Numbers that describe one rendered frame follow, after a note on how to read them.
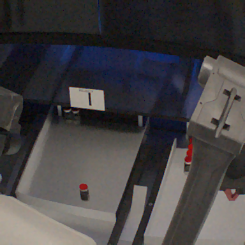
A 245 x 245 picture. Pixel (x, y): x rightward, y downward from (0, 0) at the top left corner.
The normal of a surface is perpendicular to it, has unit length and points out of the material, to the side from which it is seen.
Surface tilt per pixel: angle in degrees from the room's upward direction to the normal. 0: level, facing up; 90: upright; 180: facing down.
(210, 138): 84
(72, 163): 0
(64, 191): 0
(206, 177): 84
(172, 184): 0
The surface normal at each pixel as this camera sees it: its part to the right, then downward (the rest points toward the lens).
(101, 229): -0.04, -0.76
